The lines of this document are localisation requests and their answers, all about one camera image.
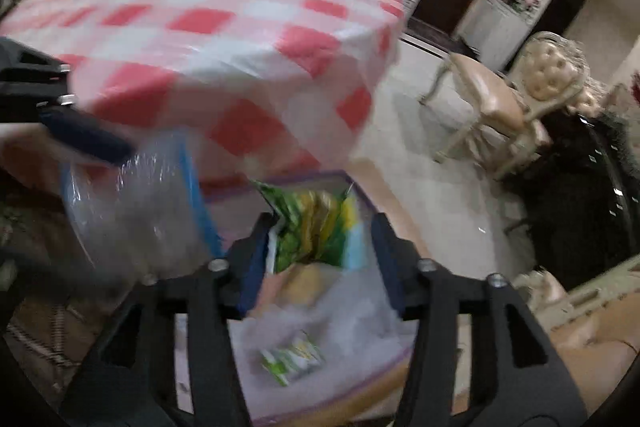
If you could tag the clear plastic bag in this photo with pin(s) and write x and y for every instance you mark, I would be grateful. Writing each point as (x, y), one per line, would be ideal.
(350, 322)

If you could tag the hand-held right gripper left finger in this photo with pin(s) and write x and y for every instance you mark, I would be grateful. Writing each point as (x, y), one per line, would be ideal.
(252, 267)

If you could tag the green pea snack packet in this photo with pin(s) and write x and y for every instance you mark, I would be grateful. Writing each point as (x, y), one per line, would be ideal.
(300, 227)

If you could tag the cream tufted dining chair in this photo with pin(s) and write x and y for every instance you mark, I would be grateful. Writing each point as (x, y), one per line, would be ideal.
(495, 97)

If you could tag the green and white snack packet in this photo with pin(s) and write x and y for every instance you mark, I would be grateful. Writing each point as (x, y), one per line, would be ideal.
(292, 357)

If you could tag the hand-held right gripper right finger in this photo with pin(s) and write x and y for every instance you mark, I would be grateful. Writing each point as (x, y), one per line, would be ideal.
(387, 262)

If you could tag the white side cabinet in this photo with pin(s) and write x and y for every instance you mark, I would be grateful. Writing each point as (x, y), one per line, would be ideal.
(492, 24)

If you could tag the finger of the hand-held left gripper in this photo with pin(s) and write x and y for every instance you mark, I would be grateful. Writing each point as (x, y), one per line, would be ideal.
(90, 137)

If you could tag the clear lid with blue rim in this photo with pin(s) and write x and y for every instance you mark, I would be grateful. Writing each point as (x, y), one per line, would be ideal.
(130, 217)

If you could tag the dark wooden cabinet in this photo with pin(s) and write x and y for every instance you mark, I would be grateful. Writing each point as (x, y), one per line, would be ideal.
(585, 197)

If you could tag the plaid cloth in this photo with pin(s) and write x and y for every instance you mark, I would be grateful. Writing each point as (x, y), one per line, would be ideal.
(40, 337)

